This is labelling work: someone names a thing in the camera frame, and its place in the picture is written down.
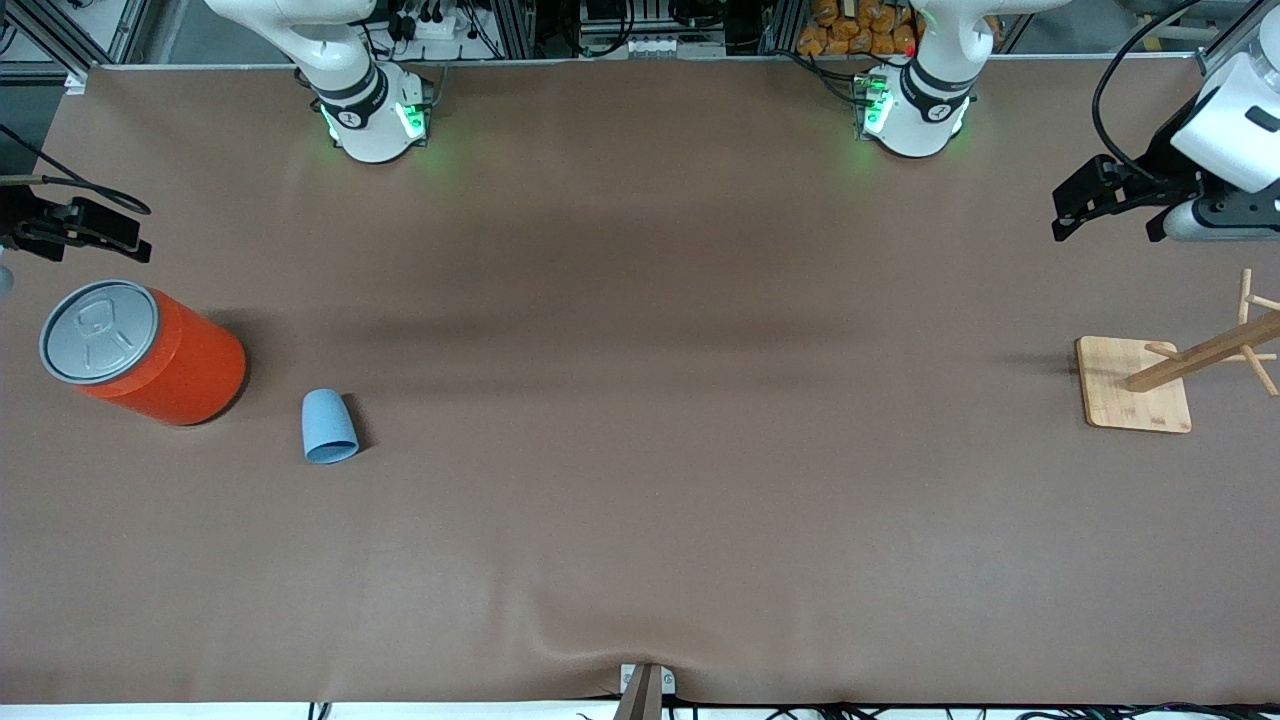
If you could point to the wooden cup rack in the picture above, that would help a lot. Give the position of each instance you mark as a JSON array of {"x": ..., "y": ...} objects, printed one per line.
[{"x": 1135, "y": 395}]

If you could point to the long white power strip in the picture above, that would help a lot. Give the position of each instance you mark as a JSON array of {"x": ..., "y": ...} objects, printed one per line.
[{"x": 650, "y": 46}]

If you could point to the brown table mat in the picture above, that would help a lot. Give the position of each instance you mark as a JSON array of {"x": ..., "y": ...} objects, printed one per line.
[{"x": 640, "y": 420}]

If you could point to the aluminium frame profile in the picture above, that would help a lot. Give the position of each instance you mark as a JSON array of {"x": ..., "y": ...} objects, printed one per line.
[
  {"x": 60, "y": 40},
  {"x": 1225, "y": 55}
]

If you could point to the metal bracket with brown post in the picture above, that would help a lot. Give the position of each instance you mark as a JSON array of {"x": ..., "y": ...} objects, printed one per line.
[{"x": 643, "y": 690}]

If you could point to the light blue plastic cup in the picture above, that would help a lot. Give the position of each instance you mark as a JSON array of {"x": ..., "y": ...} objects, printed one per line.
[{"x": 328, "y": 425}]

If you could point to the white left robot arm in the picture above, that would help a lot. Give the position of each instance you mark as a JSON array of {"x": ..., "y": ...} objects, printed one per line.
[{"x": 925, "y": 100}]

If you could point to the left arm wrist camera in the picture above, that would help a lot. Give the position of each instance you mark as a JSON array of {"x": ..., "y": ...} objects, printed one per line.
[{"x": 1225, "y": 222}]

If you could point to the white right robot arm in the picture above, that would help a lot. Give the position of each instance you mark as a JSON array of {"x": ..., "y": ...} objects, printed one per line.
[{"x": 360, "y": 95}]

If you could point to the orange can grey lid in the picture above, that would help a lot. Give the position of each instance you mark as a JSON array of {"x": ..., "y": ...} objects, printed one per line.
[{"x": 170, "y": 365}]

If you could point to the white power strip with plugs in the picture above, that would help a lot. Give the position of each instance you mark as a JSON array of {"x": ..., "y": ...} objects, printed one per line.
[{"x": 430, "y": 25}]

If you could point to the bag of orange snacks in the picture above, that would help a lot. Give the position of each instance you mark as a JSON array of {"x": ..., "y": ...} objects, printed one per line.
[{"x": 850, "y": 30}]

